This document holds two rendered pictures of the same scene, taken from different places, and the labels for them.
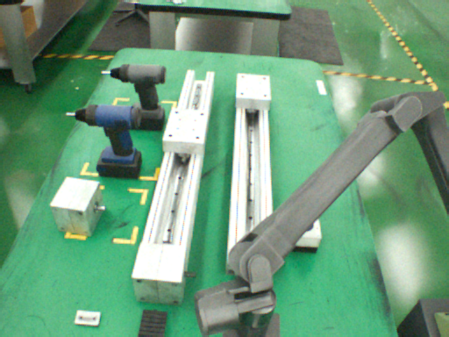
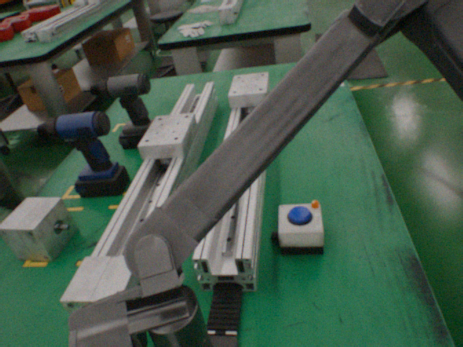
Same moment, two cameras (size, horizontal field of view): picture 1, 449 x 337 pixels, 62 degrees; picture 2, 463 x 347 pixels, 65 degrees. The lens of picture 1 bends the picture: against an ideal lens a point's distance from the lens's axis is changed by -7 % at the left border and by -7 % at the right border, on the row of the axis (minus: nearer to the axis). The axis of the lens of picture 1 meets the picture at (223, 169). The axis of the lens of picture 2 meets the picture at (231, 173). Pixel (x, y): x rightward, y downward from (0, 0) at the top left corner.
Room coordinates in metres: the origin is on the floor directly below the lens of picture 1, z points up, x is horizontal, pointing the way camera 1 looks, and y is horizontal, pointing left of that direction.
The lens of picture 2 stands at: (0.12, -0.21, 1.31)
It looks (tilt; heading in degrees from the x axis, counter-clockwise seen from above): 34 degrees down; 12
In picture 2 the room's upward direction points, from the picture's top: 11 degrees counter-clockwise
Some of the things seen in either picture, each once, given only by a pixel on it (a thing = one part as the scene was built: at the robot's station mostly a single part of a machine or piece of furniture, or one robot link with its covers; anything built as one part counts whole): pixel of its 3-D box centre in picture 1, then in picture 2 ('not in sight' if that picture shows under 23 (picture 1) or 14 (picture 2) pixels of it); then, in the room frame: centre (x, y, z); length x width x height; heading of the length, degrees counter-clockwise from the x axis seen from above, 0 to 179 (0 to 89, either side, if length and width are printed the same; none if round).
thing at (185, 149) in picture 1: (186, 133); (171, 139); (0.92, 0.11, 0.87); 0.16 x 0.11 x 0.07; 0
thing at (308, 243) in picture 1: (298, 231); (295, 228); (0.64, -0.20, 0.81); 0.10 x 0.08 x 0.06; 90
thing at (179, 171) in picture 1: (187, 147); (175, 155); (0.92, 0.11, 0.82); 0.80 x 0.10 x 0.09; 0
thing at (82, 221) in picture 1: (82, 207); (44, 228); (0.64, 0.34, 0.83); 0.11 x 0.10 x 0.10; 85
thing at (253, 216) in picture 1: (250, 152); (245, 150); (0.92, -0.08, 0.82); 0.80 x 0.10 x 0.09; 0
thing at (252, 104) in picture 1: (253, 94); (250, 93); (1.17, -0.08, 0.87); 0.16 x 0.11 x 0.07; 0
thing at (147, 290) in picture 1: (167, 275); (117, 295); (0.47, 0.10, 0.83); 0.12 x 0.09 x 0.10; 90
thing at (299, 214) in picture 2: not in sight; (300, 215); (0.64, -0.20, 0.84); 0.04 x 0.04 x 0.02
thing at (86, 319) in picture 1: (88, 319); not in sight; (0.37, 0.26, 0.78); 0.05 x 0.03 x 0.01; 93
